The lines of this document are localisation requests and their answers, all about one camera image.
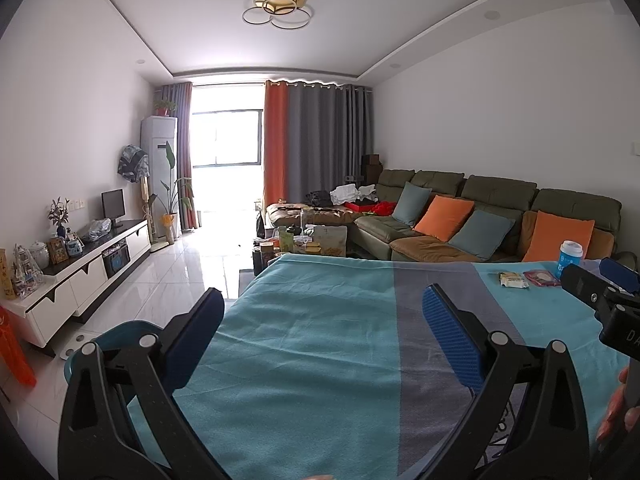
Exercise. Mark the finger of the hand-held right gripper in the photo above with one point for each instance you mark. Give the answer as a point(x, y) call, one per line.
point(582, 285)
point(620, 275)

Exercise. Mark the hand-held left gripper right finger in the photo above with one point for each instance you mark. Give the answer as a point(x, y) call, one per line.
point(450, 340)

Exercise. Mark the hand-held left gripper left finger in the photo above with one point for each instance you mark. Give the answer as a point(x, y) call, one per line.
point(200, 330)

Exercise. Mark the person's right hand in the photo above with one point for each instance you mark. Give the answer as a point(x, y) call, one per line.
point(612, 415)

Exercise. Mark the blue cup with white lid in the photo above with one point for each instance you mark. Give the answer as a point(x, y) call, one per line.
point(570, 260)

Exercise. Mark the red round-window packet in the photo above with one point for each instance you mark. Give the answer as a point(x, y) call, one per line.
point(542, 278)

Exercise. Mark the orange cushion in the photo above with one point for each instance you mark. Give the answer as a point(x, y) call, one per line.
point(445, 217)
point(555, 235)

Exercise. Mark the beige biscuit packet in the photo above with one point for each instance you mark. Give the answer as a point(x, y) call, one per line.
point(513, 280)

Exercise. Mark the tall plant in yellow pot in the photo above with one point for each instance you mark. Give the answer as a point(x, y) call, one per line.
point(168, 227)

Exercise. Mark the teal and grey blanket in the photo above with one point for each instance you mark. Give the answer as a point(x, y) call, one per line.
point(310, 335)

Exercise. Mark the teal cushion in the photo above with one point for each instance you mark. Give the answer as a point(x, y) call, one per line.
point(412, 202)
point(482, 232)

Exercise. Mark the white floor scale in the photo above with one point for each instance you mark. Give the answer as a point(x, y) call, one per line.
point(77, 345)

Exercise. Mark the white and black tv cabinet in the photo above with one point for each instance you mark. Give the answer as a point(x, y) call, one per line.
point(85, 280)

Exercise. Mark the green and brown sofa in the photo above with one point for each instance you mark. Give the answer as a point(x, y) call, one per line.
point(500, 190)

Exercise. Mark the clear plastic bag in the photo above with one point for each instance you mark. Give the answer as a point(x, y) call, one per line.
point(96, 230)

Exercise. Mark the red cloth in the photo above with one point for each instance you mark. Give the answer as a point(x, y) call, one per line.
point(380, 208)

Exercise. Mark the blue and white ornament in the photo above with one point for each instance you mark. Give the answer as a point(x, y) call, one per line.
point(75, 246)

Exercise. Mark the small black monitor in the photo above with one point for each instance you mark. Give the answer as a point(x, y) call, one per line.
point(113, 205)

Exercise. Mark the cluttered coffee table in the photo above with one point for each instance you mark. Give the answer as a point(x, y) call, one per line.
point(325, 240)

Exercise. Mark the white standing air conditioner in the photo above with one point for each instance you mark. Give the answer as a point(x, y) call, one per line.
point(159, 170)

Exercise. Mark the grey and orange striped curtain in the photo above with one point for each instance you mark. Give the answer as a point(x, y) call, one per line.
point(175, 160)

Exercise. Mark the pile of white clothes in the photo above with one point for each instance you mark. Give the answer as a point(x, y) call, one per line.
point(350, 194)

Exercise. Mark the black bag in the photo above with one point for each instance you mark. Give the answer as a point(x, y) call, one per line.
point(319, 199)

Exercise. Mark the white ceramic jar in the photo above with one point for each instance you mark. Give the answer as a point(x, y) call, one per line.
point(39, 255)

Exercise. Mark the covered standing fan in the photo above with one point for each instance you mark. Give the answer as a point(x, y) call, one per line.
point(132, 162)

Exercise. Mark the model sailing ship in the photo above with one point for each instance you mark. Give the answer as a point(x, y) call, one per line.
point(27, 272)

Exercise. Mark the small plant in blue vase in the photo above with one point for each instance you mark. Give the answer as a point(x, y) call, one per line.
point(59, 212)

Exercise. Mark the orange plastic bag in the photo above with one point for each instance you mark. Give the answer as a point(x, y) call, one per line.
point(15, 350)

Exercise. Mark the brown cardboard boxes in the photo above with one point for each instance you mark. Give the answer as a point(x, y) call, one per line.
point(371, 167)

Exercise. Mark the large window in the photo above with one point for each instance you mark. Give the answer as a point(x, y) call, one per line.
point(225, 135)

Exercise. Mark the small red potted plant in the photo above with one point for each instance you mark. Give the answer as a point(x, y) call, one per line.
point(164, 107)

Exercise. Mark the brown picture frame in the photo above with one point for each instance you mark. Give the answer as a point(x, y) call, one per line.
point(57, 251)

